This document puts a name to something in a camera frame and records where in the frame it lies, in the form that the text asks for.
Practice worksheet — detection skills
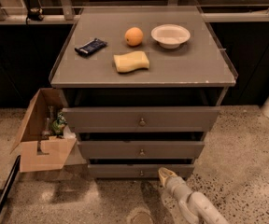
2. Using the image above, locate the black bar on floor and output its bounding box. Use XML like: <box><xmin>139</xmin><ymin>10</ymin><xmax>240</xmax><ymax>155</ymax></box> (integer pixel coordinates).
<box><xmin>0</xmin><ymin>156</ymin><xmax>21</xmax><ymax>215</ymax></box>

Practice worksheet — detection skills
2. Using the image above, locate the green crumpled bag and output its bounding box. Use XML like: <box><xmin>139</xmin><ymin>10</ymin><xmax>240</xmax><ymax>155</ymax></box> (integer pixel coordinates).
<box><xmin>51</xmin><ymin>111</ymin><xmax>67</xmax><ymax>135</ymax></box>

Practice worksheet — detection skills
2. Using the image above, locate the grey middle drawer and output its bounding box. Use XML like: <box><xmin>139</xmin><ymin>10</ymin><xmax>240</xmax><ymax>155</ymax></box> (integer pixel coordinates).
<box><xmin>78</xmin><ymin>141</ymin><xmax>205</xmax><ymax>159</ymax></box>

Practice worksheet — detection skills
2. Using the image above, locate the grey top drawer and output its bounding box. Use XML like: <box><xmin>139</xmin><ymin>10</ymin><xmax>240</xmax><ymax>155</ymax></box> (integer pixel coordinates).
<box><xmin>63</xmin><ymin>106</ymin><xmax>219</xmax><ymax>133</ymax></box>

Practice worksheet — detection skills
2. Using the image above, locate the brown cardboard box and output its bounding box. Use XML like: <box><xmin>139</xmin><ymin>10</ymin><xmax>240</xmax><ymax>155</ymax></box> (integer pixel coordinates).
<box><xmin>10</xmin><ymin>88</ymin><xmax>77</xmax><ymax>173</ymax></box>

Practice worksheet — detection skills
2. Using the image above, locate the white bowl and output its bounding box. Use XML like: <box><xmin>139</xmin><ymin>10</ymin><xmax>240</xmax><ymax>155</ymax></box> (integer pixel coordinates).
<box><xmin>151</xmin><ymin>24</ymin><xmax>191</xmax><ymax>49</ymax></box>

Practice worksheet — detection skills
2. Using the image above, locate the grey drawer cabinet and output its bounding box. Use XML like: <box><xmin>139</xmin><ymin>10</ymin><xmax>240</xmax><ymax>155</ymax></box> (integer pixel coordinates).
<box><xmin>49</xmin><ymin>5</ymin><xmax>239</xmax><ymax>180</ymax></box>

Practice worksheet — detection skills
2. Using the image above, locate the grey drawer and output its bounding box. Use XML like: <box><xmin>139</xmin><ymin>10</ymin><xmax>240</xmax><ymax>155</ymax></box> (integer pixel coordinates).
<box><xmin>78</xmin><ymin>141</ymin><xmax>205</xmax><ymax>159</ymax></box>
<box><xmin>88</xmin><ymin>164</ymin><xmax>194</xmax><ymax>179</ymax></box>
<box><xmin>63</xmin><ymin>106</ymin><xmax>219</xmax><ymax>133</ymax></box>

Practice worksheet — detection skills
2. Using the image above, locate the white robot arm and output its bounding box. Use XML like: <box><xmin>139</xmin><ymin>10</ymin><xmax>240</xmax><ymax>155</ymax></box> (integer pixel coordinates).
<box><xmin>159</xmin><ymin>97</ymin><xmax>269</xmax><ymax>224</ymax></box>

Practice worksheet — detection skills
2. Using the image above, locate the grey bottom drawer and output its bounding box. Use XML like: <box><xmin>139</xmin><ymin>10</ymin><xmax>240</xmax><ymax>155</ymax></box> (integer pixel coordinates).
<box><xmin>88</xmin><ymin>164</ymin><xmax>194</xmax><ymax>179</ymax></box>

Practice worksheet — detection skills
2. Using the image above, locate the small black device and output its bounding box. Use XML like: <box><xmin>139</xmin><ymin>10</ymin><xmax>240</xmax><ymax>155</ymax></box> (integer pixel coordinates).
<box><xmin>27</xmin><ymin>7</ymin><xmax>44</xmax><ymax>21</ymax></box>

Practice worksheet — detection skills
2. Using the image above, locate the clear glass bottle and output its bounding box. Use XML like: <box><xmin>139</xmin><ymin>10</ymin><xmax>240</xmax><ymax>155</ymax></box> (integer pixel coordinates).
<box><xmin>41</xmin><ymin>118</ymin><xmax>52</xmax><ymax>140</ymax></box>

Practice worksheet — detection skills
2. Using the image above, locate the blue snack bar wrapper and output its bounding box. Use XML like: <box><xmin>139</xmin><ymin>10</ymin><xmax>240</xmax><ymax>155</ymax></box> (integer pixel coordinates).
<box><xmin>75</xmin><ymin>38</ymin><xmax>107</xmax><ymax>57</ymax></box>

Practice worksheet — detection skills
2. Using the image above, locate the yellow sponge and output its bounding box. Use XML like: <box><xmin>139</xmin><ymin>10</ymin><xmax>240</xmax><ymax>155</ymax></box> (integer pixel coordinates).
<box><xmin>114</xmin><ymin>51</ymin><xmax>149</xmax><ymax>73</ymax></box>

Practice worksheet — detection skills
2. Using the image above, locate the orange fruit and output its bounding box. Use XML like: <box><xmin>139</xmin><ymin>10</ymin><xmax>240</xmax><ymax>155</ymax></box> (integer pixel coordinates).
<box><xmin>124</xmin><ymin>27</ymin><xmax>144</xmax><ymax>47</ymax></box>

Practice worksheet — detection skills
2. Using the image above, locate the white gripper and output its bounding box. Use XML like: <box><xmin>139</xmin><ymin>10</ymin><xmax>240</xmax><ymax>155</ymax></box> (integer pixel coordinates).
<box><xmin>158</xmin><ymin>167</ymin><xmax>190</xmax><ymax>200</ymax></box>

